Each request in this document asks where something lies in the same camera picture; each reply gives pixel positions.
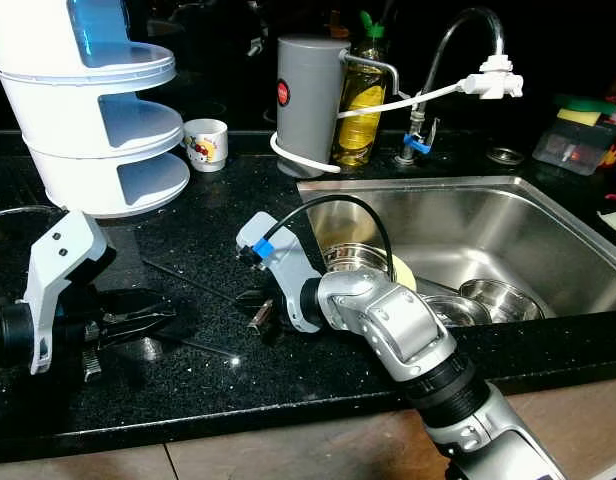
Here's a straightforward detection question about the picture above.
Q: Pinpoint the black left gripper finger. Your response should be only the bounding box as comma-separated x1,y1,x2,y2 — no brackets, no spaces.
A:
106,289,164,317
106,313,177,346

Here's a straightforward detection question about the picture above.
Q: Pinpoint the pale yellow plate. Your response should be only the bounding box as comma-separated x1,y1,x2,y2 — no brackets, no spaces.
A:
388,253,419,293

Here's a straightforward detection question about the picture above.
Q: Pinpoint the white printed mug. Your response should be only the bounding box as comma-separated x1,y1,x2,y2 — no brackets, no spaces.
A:
182,118,229,173

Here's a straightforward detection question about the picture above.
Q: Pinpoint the white tiered plastic rack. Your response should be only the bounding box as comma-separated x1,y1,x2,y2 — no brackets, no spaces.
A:
0,0,191,219

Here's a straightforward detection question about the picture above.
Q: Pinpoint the shallow steel bowl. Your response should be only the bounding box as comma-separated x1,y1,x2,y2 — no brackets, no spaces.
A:
423,293,494,328
458,278,544,323

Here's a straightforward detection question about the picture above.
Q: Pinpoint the stainless steel sink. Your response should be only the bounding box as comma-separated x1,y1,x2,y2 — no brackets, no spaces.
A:
296,175,616,326

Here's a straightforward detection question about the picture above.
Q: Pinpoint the clear plastic sponge container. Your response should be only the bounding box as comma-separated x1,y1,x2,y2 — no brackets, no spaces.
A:
533,107,616,177

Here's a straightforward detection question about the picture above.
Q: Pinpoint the grey water filter canister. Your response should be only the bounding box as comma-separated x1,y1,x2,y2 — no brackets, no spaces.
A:
276,36,401,179

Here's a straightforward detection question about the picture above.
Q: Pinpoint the yellow oil bottle green cap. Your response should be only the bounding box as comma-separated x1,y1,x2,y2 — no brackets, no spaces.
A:
331,10,387,169

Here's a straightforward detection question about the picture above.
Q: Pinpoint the yellow sponge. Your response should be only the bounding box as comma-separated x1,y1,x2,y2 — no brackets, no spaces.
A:
558,108,601,128

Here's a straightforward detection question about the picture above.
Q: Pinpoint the chrome gooseneck faucet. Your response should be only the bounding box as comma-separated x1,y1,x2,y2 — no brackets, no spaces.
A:
396,7,507,166

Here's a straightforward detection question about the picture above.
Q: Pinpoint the green scouring pad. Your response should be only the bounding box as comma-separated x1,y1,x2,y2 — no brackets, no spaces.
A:
555,95,616,114

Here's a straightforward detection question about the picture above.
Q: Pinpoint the round chrome counter cap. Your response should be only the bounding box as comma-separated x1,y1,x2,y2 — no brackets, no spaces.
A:
488,146,524,166

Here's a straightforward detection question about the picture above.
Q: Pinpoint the white faucet diverter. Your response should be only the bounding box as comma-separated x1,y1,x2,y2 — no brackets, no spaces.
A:
458,55,524,101

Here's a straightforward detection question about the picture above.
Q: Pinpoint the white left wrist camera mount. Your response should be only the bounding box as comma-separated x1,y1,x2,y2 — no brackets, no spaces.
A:
21,210,111,376

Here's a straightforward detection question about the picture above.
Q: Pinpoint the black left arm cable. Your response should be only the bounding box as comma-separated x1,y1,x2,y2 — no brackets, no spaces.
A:
0,204,69,223

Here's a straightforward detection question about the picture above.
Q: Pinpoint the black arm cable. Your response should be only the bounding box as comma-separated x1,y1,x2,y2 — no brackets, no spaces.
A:
253,195,396,281
0,204,69,223

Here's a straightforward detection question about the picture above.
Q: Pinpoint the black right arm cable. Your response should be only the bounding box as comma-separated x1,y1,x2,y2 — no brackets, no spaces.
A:
253,195,396,281

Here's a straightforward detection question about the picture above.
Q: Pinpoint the white filter hose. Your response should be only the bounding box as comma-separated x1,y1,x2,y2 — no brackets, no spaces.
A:
270,82,464,176

